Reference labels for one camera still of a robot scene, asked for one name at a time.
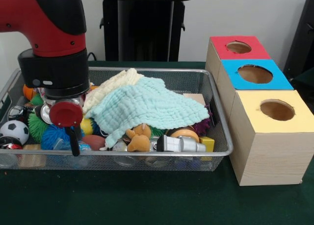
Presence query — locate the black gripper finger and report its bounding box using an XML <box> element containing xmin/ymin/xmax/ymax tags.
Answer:
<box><xmin>65</xmin><ymin>126</ymin><xmax>81</xmax><ymax>157</ymax></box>

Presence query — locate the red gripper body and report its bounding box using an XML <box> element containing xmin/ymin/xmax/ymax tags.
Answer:
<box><xmin>49</xmin><ymin>101</ymin><xmax>83</xmax><ymax>128</ymax></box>

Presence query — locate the bottle with blue label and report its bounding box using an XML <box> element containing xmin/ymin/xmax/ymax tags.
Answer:
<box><xmin>52</xmin><ymin>138</ymin><xmax>93</xmax><ymax>152</ymax></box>

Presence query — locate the silver drink can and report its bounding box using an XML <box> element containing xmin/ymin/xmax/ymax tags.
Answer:
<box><xmin>40</xmin><ymin>103</ymin><xmax>54</xmax><ymax>125</ymax></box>

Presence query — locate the light blue waffle cloth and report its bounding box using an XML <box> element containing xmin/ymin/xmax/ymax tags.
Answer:
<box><xmin>84</xmin><ymin>76</ymin><xmax>211</xmax><ymax>148</ymax></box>

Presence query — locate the shallow clear mesh bin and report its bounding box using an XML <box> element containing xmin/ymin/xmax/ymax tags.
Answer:
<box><xmin>0</xmin><ymin>65</ymin><xmax>234</xmax><ymax>173</ymax></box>

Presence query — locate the wooden box with three holes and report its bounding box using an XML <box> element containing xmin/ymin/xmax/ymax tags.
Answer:
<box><xmin>205</xmin><ymin>35</ymin><xmax>314</xmax><ymax>186</ymax></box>

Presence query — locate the small brown toy football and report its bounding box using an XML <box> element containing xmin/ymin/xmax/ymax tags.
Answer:
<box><xmin>82</xmin><ymin>134</ymin><xmax>106</xmax><ymax>151</ymax></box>

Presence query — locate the blue spiky rubber ball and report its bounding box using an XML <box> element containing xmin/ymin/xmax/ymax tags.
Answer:
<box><xmin>40</xmin><ymin>124</ymin><xmax>72</xmax><ymax>151</ymax></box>

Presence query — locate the small orange basketball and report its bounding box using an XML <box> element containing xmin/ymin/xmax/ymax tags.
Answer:
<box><xmin>23</xmin><ymin>84</ymin><xmax>37</xmax><ymax>100</ymax></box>

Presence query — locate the small black-white soccer ball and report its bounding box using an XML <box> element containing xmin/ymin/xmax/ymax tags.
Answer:
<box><xmin>0</xmin><ymin>120</ymin><xmax>30</xmax><ymax>145</ymax></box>

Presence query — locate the cream knitted cloth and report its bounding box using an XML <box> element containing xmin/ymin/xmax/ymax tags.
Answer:
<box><xmin>82</xmin><ymin>67</ymin><xmax>144</xmax><ymax>115</ymax></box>

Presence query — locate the tan plush animal toy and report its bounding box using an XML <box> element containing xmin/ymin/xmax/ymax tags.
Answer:
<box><xmin>126</xmin><ymin>124</ymin><xmax>153</xmax><ymax>152</ymax></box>

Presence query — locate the dark green table cloth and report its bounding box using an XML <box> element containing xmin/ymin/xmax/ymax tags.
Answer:
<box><xmin>0</xmin><ymin>60</ymin><xmax>314</xmax><ymax>225</ymax></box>

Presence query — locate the tan cardboard square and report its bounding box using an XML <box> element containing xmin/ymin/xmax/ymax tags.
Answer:
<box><xmin>183</xmin><ymin>92</ymin><xmax>206</xmax><ymax>105</ymax></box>

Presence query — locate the black equipment case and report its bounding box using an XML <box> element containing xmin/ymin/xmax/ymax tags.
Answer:
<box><xmin>283</xmin><ymin>0</ymin><xmax>314</xmax><ymax>88</ymax></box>

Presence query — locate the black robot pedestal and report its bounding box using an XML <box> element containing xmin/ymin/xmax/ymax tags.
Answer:
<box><xmin>94</xmin><ymin>0</ymin><xmax>198</xmax><ymax>62</ymax></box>

